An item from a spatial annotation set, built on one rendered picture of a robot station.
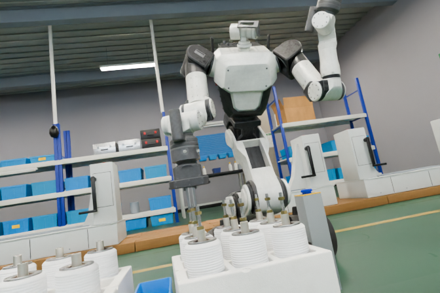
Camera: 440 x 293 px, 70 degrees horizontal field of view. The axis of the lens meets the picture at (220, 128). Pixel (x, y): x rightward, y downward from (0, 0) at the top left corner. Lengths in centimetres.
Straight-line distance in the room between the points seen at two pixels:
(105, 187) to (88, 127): 682
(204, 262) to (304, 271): 25
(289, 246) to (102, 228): 229
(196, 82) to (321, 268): 82
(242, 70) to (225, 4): 518
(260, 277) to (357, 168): 283
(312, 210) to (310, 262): 30
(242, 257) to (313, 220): 36
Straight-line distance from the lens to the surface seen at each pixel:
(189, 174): 96
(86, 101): 1003
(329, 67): 128
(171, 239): 288
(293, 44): 147
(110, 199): 305
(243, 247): 85
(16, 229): 608
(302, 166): 340
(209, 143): 706
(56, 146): 594
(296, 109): 636
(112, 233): 299
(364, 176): 360
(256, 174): 136
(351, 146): 358
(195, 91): 129
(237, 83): 136
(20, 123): 1040
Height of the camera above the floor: 37
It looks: 11 degrees up
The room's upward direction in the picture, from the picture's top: 9 degrees counter-clockwise
